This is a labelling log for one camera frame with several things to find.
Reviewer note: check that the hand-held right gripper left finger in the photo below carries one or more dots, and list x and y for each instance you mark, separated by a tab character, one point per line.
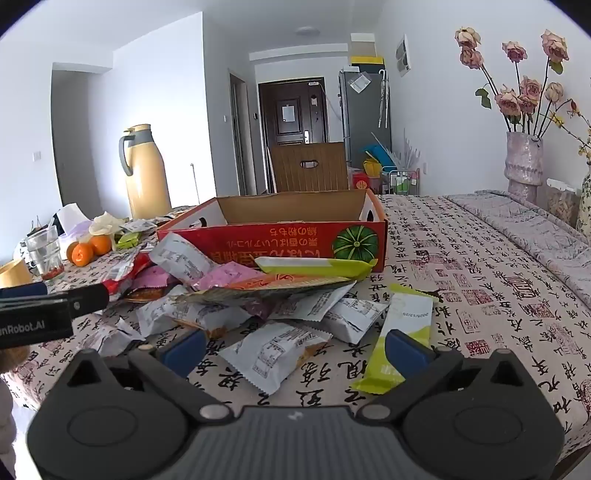
184	348

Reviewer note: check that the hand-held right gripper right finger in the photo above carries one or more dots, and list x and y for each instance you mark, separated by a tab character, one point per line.
406	348

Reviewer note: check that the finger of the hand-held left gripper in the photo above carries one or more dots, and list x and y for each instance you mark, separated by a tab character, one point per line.
87	300

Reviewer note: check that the green white long packet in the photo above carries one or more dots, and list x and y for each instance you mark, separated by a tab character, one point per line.
401	309
314	266

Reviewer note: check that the pile of snack packets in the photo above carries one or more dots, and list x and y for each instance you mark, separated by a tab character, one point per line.
272	355

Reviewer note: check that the orange striped snack packet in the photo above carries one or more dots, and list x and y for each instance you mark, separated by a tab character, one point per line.
258	286

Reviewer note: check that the red cardboard box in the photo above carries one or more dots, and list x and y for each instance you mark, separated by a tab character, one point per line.
286	235

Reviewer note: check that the red dried berries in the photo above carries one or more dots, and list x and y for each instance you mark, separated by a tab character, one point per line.
51	273

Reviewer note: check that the orange fruit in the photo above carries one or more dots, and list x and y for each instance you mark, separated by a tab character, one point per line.
83	254
101	243

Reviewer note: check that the tan round cup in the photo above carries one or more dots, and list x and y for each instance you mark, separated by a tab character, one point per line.
14	274

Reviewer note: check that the clear drinking glass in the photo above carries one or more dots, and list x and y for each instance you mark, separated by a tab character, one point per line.
44	251

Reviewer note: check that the white lilac plastic bag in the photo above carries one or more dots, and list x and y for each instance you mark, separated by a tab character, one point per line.
74	228

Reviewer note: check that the small green snack packet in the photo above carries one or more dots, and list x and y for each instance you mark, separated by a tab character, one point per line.
128	239

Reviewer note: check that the calligraphy print tablecloth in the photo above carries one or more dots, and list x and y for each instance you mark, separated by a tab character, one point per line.
461	300

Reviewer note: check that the cream crumpled wrapper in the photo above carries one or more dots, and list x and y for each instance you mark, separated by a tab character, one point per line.
106	224

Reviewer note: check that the black bag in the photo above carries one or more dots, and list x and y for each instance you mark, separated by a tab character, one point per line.
55	226

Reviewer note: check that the white printed snack packet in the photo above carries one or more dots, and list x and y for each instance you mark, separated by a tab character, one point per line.
138	225

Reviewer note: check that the yellow thermos jug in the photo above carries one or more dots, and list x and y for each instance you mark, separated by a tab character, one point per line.
145	180

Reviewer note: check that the thin metal rod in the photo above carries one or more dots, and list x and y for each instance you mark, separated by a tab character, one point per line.
194	182

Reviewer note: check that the metal trolley rack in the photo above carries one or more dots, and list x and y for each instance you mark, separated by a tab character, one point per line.
401	184

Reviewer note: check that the grey quilted cloth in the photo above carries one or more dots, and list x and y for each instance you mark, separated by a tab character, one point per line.
531	230

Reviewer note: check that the red gift box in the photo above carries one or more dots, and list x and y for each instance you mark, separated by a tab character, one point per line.
360	182

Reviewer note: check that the yellow bag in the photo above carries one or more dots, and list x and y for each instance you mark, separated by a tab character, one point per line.
373	168

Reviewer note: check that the white feather decoration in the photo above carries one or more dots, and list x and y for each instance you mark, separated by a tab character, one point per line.
408	154

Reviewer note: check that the blue plastic object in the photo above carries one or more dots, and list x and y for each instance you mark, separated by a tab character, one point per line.
381	154

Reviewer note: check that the brown wooden chair back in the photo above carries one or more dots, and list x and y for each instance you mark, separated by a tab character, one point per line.
286	175

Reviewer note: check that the glass storage jar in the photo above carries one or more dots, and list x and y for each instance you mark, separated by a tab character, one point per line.
561	205

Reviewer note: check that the pink textured vase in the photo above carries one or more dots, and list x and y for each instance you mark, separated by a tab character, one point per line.
524	166

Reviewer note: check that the grey interior door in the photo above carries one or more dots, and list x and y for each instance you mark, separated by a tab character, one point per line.
240	138

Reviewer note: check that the pale green vase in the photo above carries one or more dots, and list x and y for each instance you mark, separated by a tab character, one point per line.
585	203

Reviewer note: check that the grey refrigerator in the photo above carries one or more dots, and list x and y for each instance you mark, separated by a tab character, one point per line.
364	120

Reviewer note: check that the brown entrance door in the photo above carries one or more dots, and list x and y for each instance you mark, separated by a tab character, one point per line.
277	134

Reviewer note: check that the white folded umbrella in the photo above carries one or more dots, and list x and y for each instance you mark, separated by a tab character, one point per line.
382	101

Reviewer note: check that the white paper notice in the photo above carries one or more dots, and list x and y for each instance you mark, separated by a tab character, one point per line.
287	113

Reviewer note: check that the clear sleeved paper sheet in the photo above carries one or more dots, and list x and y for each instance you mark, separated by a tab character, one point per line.
360	83

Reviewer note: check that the dried rose bouquet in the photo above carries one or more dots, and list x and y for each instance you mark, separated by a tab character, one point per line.
528	90

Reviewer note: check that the yellow flat box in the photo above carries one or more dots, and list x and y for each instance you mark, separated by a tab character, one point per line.
367	61

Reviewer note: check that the white carton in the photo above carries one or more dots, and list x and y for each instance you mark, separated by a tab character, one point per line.
364	45

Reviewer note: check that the round ceiling lamp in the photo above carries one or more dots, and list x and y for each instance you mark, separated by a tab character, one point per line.
308	31

